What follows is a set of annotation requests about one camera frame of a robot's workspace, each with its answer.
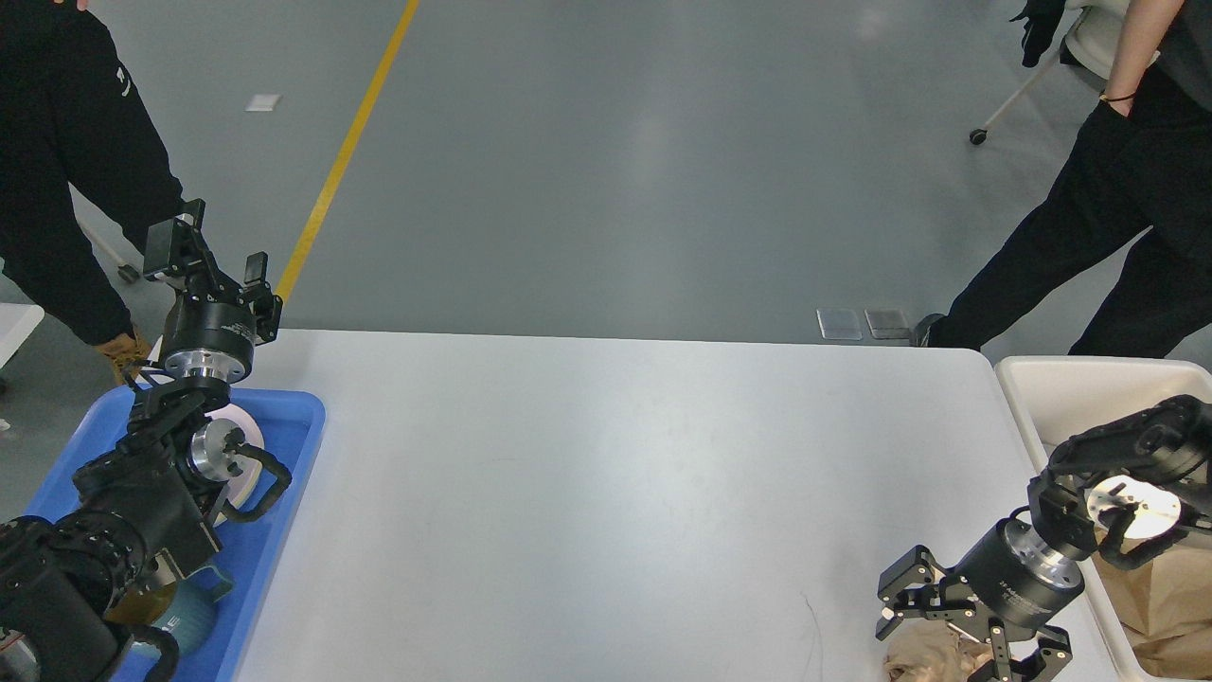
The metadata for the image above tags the brown paper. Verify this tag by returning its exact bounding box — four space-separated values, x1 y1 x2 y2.
884 619 991 681

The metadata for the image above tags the white office chair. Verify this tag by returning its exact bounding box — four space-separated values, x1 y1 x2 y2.
967 1 1130 147

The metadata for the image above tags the dark green mug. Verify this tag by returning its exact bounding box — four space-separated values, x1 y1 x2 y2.
104 562 235 657

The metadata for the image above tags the blue plastic tray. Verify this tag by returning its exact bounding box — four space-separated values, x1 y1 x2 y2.
25 388 326 681

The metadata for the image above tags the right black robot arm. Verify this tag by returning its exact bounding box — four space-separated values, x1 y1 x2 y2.
875 394 1210 681

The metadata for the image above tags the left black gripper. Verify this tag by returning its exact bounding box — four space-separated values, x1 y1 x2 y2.
141 199 284 384

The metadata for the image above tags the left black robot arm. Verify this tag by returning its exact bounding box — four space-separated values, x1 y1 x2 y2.
1 199 292 681

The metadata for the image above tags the pink plate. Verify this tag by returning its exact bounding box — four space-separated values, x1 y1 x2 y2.
207 405 265 508

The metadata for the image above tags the large brown paper bag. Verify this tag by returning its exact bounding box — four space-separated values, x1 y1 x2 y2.
1127 629 1211 680

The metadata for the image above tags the person in black left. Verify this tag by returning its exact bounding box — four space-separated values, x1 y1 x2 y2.
1 1 185 383

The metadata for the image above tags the person in black walking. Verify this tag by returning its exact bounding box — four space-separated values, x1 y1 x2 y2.
913 1 1211 359

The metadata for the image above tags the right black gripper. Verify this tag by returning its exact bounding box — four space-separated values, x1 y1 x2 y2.
876 518 1085 681

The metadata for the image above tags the white plastic bin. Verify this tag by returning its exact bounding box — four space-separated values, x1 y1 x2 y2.
995 355 1211 681

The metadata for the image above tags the white side table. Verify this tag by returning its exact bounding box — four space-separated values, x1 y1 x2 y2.
0 302 45 368

